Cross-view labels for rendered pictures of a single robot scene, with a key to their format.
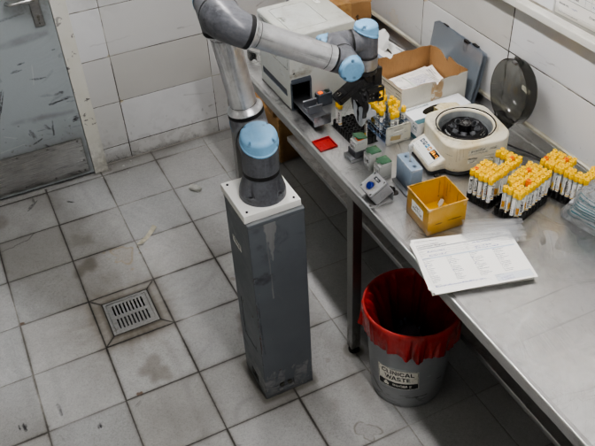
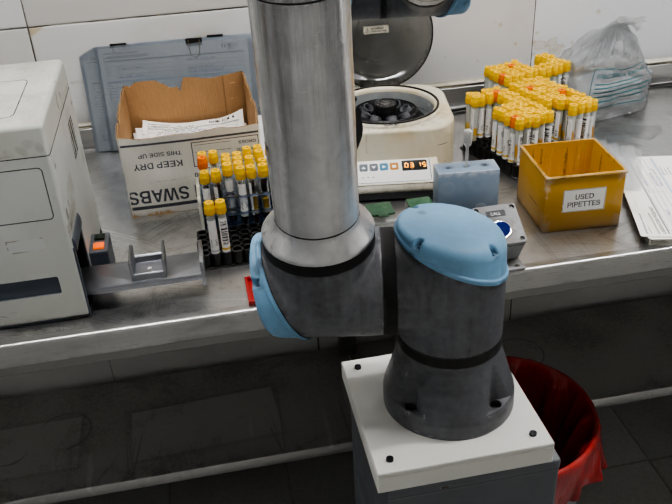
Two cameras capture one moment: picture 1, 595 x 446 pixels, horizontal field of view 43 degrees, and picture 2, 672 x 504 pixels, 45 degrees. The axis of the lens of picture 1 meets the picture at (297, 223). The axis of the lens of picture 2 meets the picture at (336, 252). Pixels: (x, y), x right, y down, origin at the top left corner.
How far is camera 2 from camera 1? 217 cm
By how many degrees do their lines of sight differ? 60
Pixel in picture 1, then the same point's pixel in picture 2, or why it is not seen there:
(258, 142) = (496, 234)
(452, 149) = (446, 128)
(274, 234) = not seen: hidden behind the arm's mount
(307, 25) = (13, 98)
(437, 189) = (524, 175)
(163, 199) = not seen: outside the picture
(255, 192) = (503, 378)
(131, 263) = not seen: outside the picture
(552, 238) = (627, 138)
